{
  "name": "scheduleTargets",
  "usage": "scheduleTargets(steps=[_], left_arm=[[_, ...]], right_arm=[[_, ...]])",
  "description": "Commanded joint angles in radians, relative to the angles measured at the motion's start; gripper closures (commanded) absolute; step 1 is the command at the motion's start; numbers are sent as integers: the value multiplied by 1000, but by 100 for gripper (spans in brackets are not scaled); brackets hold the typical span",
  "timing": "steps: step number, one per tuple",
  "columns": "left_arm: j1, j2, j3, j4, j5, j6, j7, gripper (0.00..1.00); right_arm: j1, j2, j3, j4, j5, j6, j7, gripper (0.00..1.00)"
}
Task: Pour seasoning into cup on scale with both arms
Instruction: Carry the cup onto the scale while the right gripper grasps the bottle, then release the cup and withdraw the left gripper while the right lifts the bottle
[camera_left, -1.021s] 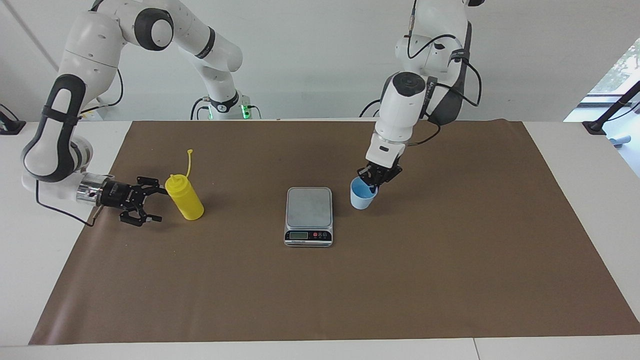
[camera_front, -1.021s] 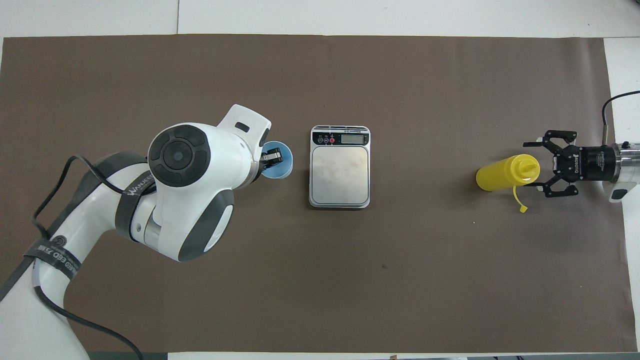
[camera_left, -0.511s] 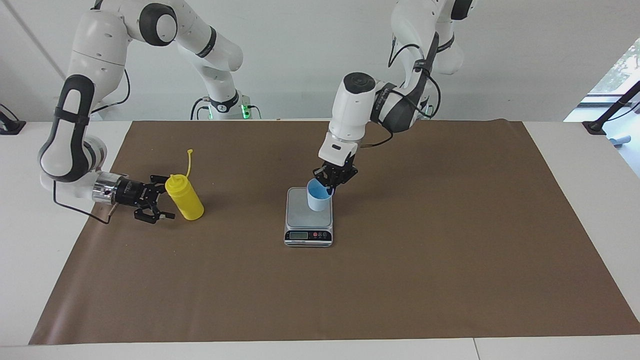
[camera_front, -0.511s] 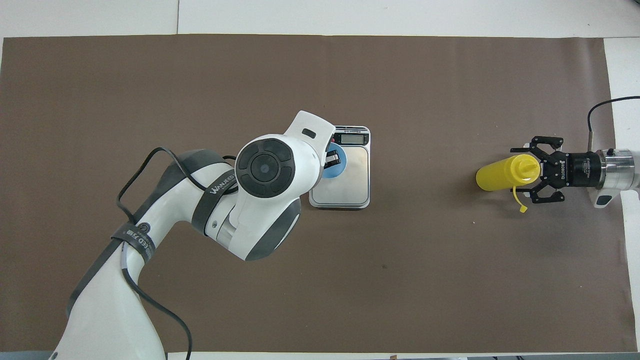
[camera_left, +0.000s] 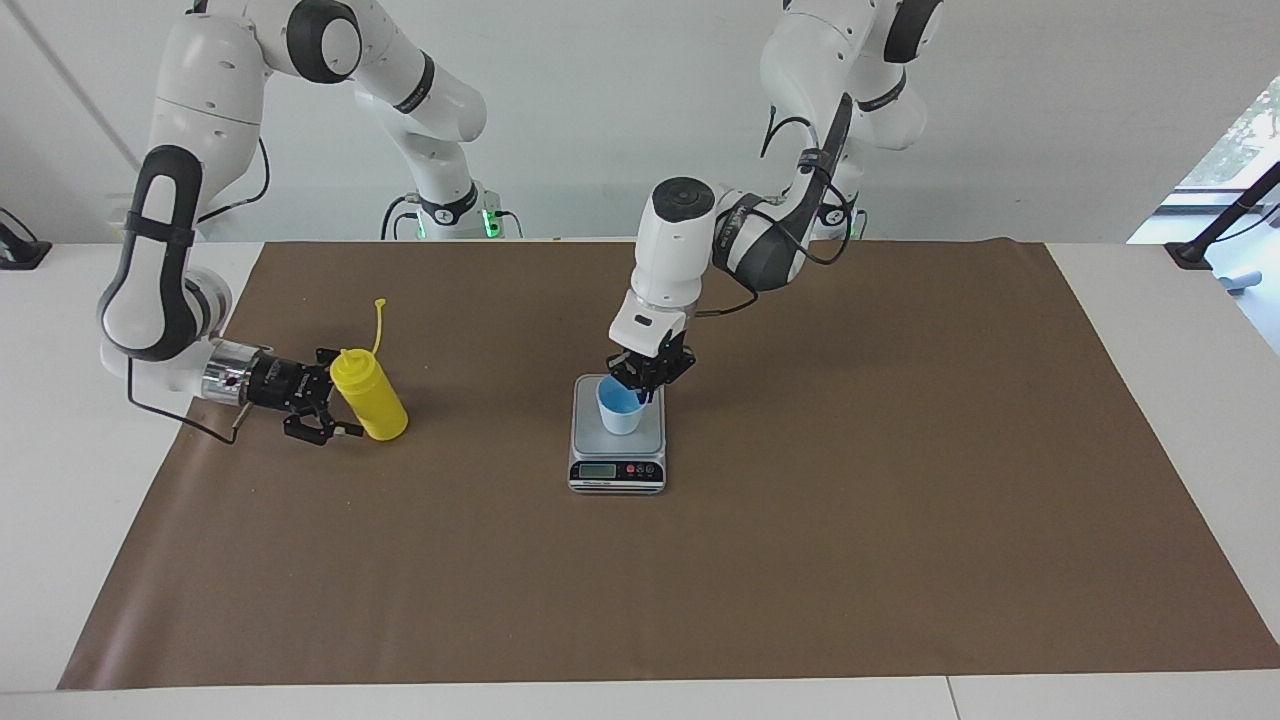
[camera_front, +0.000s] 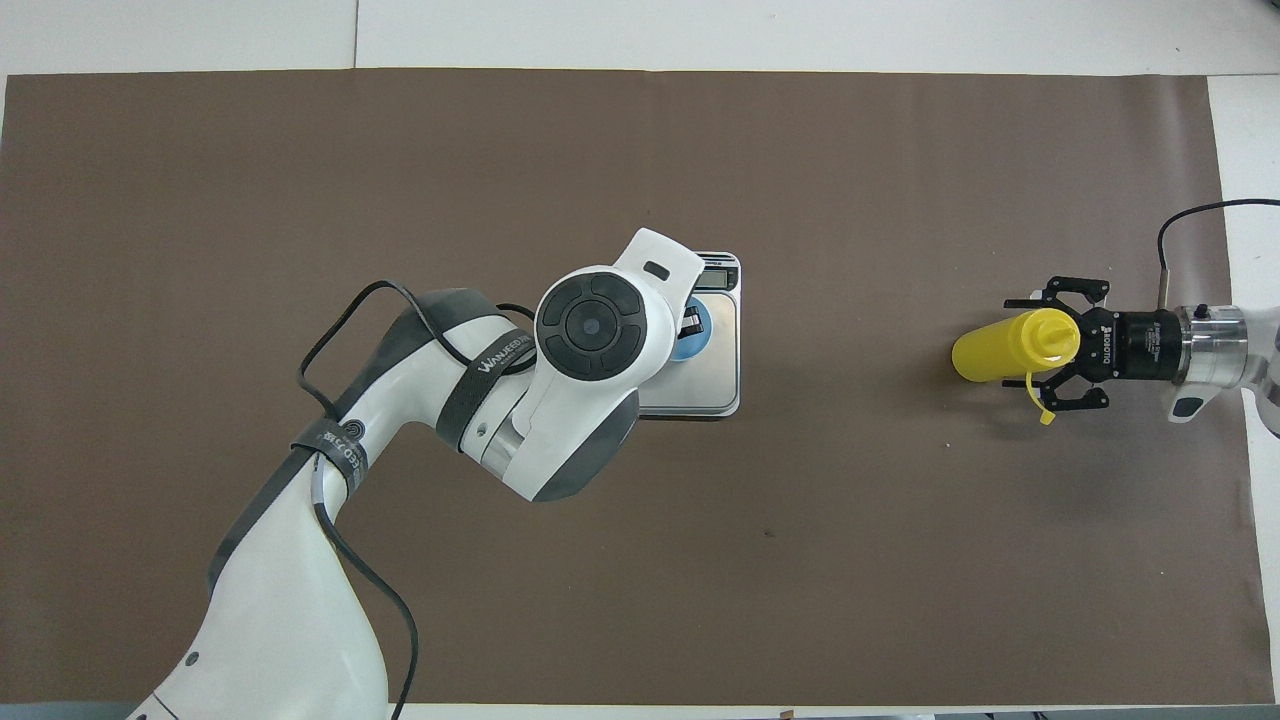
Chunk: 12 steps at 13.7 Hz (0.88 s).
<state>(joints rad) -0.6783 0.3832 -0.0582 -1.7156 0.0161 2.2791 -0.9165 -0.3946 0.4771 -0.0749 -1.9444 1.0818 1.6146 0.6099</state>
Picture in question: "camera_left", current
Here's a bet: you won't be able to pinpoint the light blue cup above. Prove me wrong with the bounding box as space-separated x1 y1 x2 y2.
596 375 649 436

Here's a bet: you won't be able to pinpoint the yellow squeeze bottle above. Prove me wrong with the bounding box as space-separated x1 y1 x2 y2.
330 298 409 441

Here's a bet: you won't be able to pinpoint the silver digital kitchen scale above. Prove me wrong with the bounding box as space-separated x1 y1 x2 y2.
568 373 668 496

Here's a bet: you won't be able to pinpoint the brown paper mat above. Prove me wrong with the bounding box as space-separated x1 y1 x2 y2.
57 238 1280 691

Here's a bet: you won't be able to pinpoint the black stand foot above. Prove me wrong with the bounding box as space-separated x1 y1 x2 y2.
0 208 53 271

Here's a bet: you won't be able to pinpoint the black angled stand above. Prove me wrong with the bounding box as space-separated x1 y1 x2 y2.
1165 160 1280 271

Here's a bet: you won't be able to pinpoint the window with green foliage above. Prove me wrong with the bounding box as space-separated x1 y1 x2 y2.
1175 78 1280 196

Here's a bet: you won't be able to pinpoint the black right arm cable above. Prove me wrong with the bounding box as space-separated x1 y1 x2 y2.
126 135 273 447

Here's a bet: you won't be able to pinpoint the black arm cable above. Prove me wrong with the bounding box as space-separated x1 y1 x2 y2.
695 95 867 321
126 135 273 447

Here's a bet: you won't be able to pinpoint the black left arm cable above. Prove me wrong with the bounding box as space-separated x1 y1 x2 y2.
695 95 867 321

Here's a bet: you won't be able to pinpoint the black right base cable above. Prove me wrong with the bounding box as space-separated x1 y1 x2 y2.
380 193 421 241

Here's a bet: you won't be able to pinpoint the white wall cable duct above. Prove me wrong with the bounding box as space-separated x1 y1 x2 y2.
6 0 141 171

